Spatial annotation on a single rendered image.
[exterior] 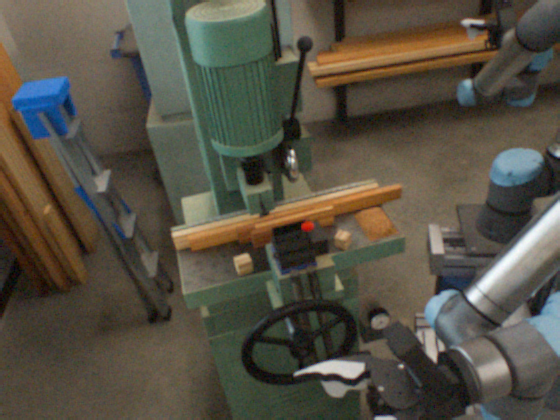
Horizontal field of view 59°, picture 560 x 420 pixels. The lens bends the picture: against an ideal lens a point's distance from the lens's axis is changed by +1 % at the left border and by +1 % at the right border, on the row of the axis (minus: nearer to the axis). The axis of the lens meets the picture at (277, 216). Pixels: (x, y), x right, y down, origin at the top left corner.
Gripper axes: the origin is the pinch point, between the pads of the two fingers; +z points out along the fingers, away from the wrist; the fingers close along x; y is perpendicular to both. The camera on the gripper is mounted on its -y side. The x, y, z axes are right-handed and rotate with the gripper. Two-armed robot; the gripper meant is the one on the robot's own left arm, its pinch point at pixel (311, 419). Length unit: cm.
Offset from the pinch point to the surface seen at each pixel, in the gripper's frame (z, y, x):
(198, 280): 9, 25, 68
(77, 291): 72, 98, 194
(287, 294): -11, 26, 54
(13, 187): 77, 34, 193
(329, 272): -21, 23, 53
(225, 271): 2, 25, 69
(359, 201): -41, 21, 77
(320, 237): -22, 15, 57
